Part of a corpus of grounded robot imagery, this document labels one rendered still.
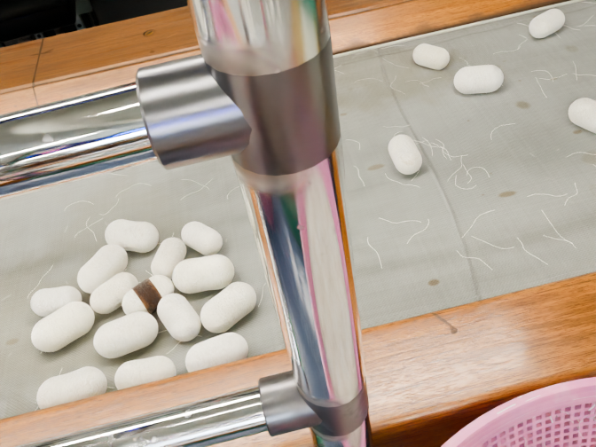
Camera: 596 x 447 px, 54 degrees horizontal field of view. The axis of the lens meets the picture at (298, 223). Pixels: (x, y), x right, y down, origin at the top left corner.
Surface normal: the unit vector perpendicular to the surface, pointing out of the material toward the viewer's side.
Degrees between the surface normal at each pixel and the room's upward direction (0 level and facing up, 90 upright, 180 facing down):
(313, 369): 90
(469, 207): 0
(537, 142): 0
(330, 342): 90
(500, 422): 75
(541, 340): 0
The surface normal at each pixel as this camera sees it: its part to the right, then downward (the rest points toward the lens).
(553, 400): 0.18, 0.48
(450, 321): -0.14, -0.68
